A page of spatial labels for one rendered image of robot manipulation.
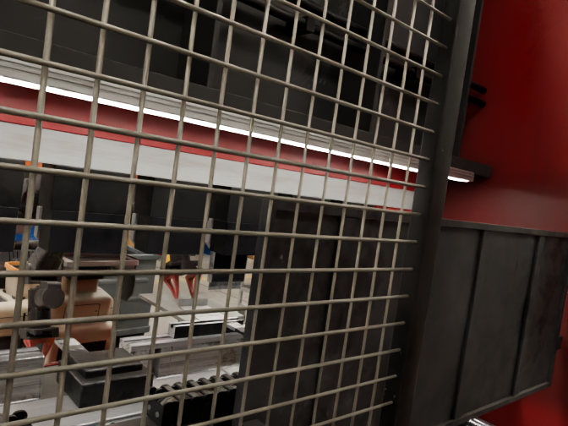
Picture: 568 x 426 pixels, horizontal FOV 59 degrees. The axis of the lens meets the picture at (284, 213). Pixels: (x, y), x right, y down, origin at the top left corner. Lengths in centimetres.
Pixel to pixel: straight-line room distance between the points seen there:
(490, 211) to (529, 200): 13
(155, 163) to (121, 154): 8
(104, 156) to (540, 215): 126
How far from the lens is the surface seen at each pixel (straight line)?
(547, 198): 171
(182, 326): 124
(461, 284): 110
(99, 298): 188
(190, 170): 114
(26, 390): 113
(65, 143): 103
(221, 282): 128
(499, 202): 177
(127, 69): 88
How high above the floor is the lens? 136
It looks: 3 degrees down
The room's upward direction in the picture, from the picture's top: 8 degrees clockwise
